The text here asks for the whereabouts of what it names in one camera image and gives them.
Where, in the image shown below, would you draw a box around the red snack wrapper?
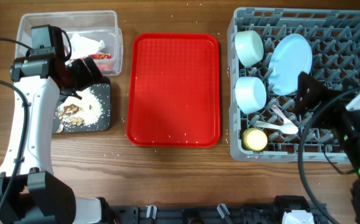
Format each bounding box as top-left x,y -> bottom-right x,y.
80,53 -> 114,72

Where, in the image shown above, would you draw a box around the white napkin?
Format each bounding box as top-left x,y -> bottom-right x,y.
70,34 -> 105,59

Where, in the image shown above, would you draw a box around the white plastic fork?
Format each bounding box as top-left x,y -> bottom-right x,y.
271,105 -> 292,123

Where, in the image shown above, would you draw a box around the rice and food scraps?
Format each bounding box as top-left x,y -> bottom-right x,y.
53,87 -> 103,133

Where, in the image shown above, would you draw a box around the light blue plate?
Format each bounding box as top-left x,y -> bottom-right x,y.
268,34 -> 313,96

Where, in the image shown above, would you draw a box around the white plastic spoon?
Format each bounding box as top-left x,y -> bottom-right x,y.
254,121 -> 298,134

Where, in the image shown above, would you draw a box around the light blue food bowl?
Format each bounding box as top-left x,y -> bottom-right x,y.
235,77 -> 267,114

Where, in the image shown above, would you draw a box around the yellow plastic cup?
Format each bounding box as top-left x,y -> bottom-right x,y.
241,128 -> 267,151

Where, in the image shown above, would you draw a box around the mint green bowl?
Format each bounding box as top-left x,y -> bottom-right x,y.
235,30 -> 264,67

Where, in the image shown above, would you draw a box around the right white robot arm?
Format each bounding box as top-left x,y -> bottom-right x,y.
295,72 -> 360,223

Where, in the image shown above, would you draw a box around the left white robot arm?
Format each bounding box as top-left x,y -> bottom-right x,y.
0,47 -> 114,223

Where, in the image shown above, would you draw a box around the black food waste tray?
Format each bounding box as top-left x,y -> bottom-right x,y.
52,77 -> 111,134

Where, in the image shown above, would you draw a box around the clear plastic waste bin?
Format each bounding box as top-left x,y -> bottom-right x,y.
17,10 -> 123,76

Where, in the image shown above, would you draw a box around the grey dishwasher rack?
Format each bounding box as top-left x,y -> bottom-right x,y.
227,7 -> 360,164

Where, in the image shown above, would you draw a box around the red plastic tray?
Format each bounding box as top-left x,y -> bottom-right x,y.
126,33 -> 221,147

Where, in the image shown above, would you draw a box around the black mounting rail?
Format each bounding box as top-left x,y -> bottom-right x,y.
112,202 -> 328,224

